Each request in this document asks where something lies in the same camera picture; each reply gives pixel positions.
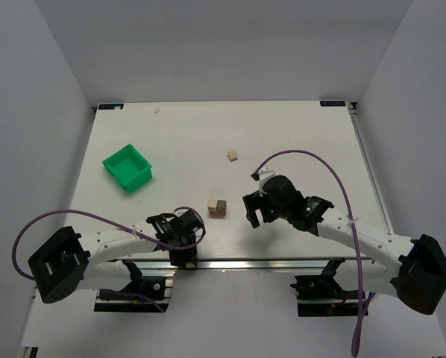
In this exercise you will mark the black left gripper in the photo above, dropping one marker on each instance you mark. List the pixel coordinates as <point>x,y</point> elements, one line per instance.
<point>183,253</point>

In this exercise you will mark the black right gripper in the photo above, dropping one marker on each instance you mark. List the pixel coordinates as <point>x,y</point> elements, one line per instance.
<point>256,207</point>

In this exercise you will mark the dark olive cube block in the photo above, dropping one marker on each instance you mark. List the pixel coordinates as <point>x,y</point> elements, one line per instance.
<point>221,205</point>

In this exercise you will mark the red wood block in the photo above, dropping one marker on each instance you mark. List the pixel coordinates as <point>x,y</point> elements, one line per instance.
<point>217,213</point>

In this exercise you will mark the wood cube with red square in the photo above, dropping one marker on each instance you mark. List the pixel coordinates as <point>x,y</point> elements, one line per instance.
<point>212,205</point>

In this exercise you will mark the green plastic tray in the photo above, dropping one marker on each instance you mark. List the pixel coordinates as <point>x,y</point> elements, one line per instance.
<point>130,169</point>

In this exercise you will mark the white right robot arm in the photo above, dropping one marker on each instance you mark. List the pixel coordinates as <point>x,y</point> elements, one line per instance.
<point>412,270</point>

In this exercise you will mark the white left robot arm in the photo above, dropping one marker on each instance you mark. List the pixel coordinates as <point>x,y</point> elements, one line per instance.
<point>71,261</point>

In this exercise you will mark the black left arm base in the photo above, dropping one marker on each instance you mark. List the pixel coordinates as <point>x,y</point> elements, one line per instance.
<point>126,286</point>

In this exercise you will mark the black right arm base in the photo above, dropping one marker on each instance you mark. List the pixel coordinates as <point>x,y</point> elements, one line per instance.
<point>321,296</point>

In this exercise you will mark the wood cube with number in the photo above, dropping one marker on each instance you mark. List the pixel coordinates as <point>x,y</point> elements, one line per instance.
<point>232,156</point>

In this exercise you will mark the blue right corner label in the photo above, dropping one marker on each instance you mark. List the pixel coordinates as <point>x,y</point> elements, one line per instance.
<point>332,103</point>

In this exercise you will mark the blue corner label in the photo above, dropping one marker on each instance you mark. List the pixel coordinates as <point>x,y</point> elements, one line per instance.
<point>332,103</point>
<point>112,106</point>

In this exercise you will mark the blue left corner label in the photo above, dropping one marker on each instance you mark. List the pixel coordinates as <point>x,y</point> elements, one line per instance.
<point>112,106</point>

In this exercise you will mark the aluminium front frame rail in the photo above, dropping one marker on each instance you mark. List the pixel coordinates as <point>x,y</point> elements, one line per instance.
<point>153,263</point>

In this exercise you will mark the aluminium frame rail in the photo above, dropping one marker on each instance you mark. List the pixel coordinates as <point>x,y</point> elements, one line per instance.
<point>153,263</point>
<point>368,215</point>

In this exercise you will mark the aluminium right frame rail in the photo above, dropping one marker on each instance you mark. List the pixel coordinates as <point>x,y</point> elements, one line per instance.
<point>368,215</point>

